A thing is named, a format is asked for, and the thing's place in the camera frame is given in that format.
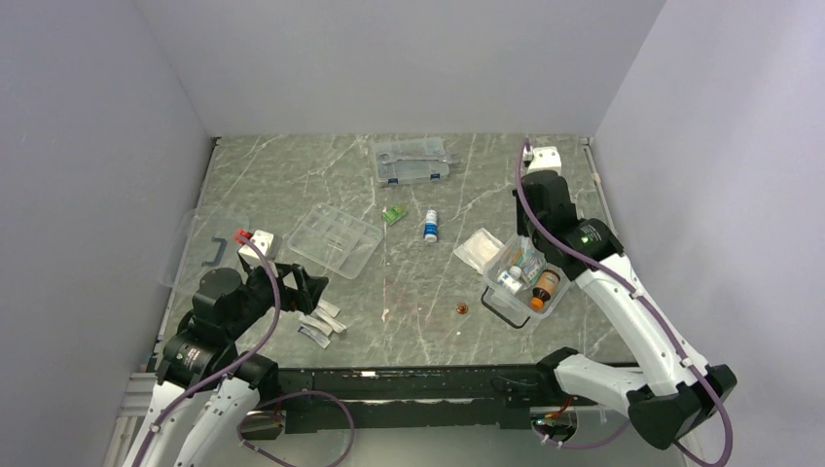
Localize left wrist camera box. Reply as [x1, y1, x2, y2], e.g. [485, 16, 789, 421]
[233, 230, 282, 266]

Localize teal striped packet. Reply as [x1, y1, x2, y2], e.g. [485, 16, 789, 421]
[512, 237, 547, 284]

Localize white bottle blue label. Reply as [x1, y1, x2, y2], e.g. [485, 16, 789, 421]
[423, 209, 439, 243]

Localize clear screw box blue latches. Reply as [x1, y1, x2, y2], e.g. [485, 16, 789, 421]
[372, 137, 457, 186]

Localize purple cable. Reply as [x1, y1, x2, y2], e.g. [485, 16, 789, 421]
[128, 234, 357, 467]
[513, 138, 736, 467]

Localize small white pill bottle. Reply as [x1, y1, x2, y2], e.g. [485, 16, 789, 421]
[496, 266, 524, 295]

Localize clear divided organizer tray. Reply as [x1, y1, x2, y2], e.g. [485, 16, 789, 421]
[286, 203, 383, 280]

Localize black base frame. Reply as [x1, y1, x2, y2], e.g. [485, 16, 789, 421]
[146, 360, 600, 434]

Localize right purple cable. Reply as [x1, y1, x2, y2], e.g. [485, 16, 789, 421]
[513, 138, 736, 467]

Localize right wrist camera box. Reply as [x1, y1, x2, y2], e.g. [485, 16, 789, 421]
[522, 146, 562, 175]

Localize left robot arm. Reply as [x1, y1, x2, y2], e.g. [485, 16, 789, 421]
[123, 264, 329, 466]

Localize white sachet top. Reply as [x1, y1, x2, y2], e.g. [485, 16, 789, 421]
[318, 299, 341, 318]

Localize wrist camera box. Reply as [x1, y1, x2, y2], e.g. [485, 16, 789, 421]
[522, 146, 562, 175]
[233, 230, 282, 266]

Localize blue printed sachet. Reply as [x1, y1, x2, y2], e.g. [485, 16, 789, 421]
[298, 325, 331, 349]

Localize clear first aid box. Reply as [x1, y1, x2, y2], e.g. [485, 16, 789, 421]
[481, 235, 571, 329]

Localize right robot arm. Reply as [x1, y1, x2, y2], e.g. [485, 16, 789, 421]
[516, 170, 737, 466]

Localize brown bottle orange cap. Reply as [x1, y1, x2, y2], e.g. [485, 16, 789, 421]
[528, 269, 560, 311]

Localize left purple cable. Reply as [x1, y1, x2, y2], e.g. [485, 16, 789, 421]
[128, 234, 357, 467]

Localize white gauze pad packet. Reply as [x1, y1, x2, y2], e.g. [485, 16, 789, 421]
[453, 228, 504, 274]

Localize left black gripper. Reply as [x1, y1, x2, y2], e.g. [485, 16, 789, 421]
[226, 259, 328, 339]

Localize small green box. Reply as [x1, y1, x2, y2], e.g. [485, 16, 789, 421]
[381, 204, 407, 226]

